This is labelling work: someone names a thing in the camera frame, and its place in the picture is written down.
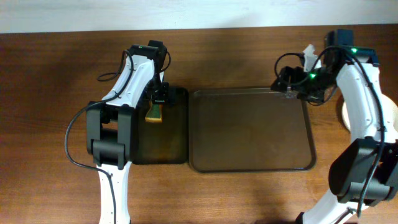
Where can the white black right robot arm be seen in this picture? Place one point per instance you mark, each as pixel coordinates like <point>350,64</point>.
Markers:
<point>365,174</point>

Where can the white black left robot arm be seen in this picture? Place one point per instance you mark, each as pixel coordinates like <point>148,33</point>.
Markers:
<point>112,124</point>

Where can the large brown serving tray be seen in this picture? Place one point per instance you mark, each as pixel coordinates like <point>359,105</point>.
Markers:
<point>249,130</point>

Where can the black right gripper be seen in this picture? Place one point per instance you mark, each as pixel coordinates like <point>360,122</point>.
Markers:
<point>286,82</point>

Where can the small black water tray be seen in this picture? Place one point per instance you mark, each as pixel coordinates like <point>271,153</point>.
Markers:
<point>165,142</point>

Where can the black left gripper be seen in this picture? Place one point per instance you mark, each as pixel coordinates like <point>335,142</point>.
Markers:
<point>159,96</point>

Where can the yellow green sponge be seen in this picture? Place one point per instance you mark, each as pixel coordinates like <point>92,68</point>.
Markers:
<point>154,114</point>

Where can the pink white plate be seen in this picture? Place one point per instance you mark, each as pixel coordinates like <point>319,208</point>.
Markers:
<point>387,104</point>

